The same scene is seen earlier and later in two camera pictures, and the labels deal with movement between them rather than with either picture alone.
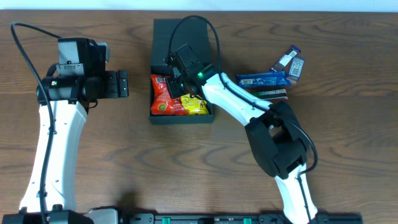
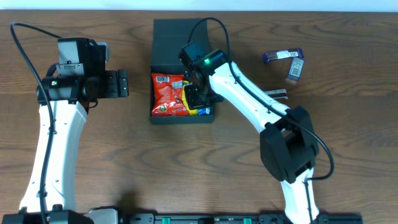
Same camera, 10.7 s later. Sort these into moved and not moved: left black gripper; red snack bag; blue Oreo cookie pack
Moved: blue Oreo cookie pack
Not moved: left black gripper; red snack bag
